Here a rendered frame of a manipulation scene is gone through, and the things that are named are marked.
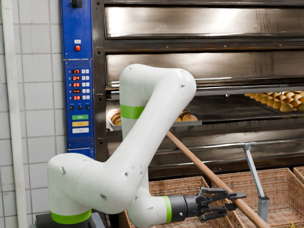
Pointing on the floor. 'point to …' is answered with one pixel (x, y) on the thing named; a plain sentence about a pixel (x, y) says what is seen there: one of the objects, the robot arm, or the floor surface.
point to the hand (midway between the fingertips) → (235, 200)
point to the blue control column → (82, 13)
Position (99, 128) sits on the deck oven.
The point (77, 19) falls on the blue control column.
